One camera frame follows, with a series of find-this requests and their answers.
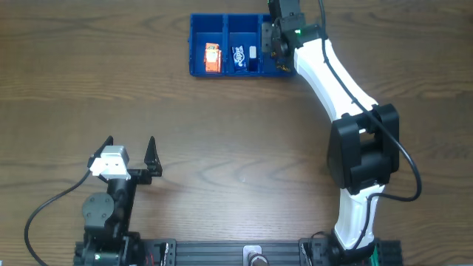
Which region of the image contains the black cable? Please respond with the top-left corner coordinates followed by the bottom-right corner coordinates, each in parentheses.
top-left (23, 168), bottom-right (92, 266)
top-left (318, 0), bottom-right (423, 203)

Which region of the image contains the mounting rail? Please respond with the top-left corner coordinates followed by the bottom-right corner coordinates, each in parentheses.
top-left (73, 239), bottom-right (403, 266)

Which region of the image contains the blue tray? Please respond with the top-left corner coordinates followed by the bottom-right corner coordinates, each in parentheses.
top-left (188, 13), bottom-right (297, 78)

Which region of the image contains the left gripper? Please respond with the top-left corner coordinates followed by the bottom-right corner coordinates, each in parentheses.
top-left (87, 135), bottom-right (164, 186)

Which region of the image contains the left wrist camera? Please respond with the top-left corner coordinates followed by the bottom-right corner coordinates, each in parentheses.
top-left (89, 145), bottom-right (132, 182)

